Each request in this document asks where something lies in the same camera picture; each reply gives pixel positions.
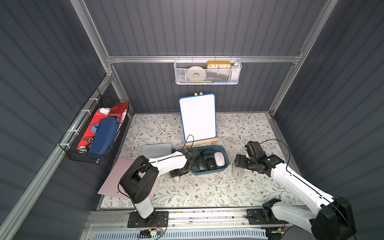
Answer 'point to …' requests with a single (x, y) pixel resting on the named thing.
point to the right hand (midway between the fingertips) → (244, 161)
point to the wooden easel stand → (189, 144)
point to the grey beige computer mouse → (237, 171)
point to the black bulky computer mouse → (204, 153)
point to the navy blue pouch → (104, 137)
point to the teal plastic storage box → (196, 171)
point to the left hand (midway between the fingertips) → (178, 172)
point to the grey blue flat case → (152, 150)
